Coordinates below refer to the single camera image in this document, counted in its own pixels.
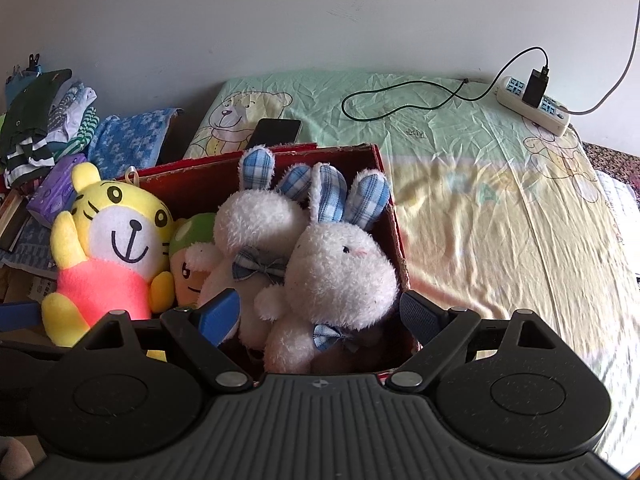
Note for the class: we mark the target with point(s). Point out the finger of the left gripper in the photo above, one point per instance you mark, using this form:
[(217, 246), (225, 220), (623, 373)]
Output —
[(19, 315)]

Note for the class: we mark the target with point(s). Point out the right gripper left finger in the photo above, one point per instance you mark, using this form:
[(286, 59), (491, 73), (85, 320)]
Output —
[(199, 333)]

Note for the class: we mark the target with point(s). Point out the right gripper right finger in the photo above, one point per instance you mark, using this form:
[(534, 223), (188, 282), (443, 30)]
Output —
[(442, 334)]

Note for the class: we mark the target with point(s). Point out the green bee plush toy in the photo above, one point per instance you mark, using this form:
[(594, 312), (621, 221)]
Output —
[(192, 255)]

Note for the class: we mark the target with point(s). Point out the white bunny with chain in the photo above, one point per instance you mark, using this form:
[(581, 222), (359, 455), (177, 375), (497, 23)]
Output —
[(338, 280)]

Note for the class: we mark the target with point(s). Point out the yellow tiger plush toy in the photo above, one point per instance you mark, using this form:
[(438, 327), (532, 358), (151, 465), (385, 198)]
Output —
[(111, 249)]

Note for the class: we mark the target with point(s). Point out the white bunny with blue bow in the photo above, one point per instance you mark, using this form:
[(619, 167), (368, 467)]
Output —
[(255, 231)]

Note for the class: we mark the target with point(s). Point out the person's left hand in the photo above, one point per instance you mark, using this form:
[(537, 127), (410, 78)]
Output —
[(19, 455)]

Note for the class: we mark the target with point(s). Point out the purple tissue pack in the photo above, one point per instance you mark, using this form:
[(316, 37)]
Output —
[(56, 192)]

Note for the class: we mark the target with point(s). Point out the red cardboard box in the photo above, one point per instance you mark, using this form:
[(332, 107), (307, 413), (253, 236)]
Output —
[(197, 186)]

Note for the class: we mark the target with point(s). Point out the blue patterned towel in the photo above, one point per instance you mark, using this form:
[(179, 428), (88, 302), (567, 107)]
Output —
[(135, 141)]

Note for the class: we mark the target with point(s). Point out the pile of folded clothes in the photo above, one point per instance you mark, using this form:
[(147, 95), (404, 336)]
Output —
[(48, 115)]

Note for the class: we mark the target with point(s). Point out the black smartphone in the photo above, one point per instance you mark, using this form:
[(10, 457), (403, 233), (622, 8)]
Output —
[(274, 132)]

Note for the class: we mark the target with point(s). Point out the floral covered side table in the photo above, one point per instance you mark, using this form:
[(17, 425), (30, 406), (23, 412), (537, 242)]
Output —
[(619, 165)]

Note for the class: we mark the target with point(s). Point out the black charger adapter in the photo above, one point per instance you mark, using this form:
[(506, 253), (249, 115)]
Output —
[(536, 86)]

